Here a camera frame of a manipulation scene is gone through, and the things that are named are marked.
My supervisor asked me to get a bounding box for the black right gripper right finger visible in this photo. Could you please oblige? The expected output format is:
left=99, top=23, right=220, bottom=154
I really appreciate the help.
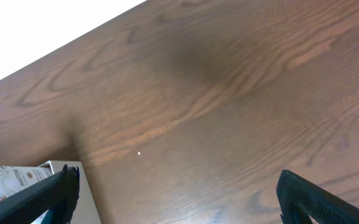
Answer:
left=276, top=170, right=359, bottom=224

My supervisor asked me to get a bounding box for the white floral shampoo tube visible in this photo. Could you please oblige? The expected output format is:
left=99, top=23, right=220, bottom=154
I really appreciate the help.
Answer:
left=0, top=166, right=53, bottom=201

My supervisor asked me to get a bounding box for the white cardboard box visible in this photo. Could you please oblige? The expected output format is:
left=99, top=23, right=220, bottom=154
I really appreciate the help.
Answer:
left=39, top=161, right=101, bottom=224

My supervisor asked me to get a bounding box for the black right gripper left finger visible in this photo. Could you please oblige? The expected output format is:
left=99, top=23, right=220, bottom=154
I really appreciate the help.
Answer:
left=0, top=165, right=80, bottom=224

